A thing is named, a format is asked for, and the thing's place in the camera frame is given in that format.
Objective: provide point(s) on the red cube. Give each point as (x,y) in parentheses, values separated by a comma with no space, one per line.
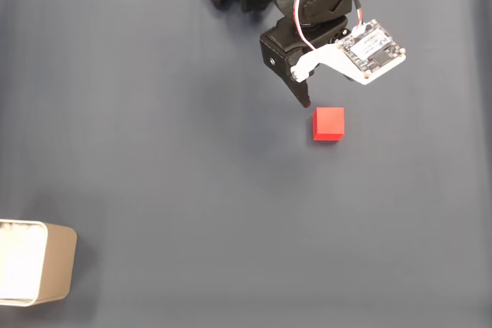
(328,123)

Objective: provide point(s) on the beige box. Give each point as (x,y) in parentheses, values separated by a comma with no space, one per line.
(57,262)

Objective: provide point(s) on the white padding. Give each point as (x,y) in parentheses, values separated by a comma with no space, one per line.
(21,259)

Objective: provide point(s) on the camera board on white mount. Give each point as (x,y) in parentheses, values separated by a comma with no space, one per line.
(373,49)

